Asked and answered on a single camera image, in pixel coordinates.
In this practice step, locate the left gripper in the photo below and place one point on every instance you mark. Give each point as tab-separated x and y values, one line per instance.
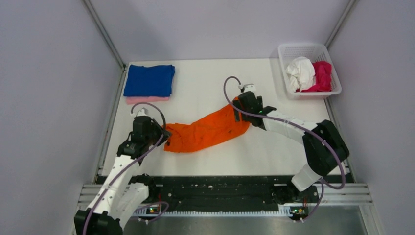
155	124

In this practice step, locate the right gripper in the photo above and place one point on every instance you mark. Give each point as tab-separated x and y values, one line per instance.
237	114

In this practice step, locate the orange t shirt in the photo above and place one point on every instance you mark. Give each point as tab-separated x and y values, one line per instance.
213	129

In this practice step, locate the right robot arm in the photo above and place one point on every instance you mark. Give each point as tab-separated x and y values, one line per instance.
324	147

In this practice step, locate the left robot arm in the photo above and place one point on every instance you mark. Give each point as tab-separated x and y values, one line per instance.
117	199

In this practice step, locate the folded pink t shirt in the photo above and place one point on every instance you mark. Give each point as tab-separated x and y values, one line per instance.
138	99

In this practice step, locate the folded blue t shirt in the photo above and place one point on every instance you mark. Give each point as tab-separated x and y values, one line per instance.
149	81

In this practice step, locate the white t shirt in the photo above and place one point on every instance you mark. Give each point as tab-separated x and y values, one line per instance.
301	74

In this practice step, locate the magenta t shirt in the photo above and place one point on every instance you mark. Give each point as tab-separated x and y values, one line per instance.
323	78

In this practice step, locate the white plastic basket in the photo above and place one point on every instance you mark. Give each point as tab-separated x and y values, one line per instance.
315	53

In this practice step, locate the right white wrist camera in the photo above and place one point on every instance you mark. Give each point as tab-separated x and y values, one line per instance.
247	88

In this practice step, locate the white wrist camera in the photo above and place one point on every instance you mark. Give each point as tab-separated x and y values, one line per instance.
141	112
247	88

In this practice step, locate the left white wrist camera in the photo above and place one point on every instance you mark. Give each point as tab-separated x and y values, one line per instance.
141	112

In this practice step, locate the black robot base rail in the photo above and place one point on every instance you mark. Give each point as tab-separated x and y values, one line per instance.
233	195

